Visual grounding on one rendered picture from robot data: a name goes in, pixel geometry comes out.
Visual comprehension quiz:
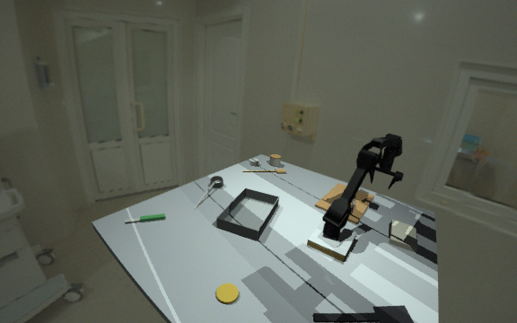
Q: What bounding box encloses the grey cylindrical jar with wooden lid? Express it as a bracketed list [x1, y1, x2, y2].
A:
[269, 154, 281, 167]

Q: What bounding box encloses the yellow round disc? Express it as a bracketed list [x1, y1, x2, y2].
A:
[216, 284, 239, 304]

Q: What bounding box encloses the green-handled screwdriver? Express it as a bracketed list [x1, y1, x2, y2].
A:
[124, 214, 165, 223]

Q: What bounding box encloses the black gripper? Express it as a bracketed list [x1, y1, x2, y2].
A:
[369, 158, 404, 188]

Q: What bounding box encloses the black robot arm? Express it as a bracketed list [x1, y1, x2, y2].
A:
[322, 133, 402, 241]

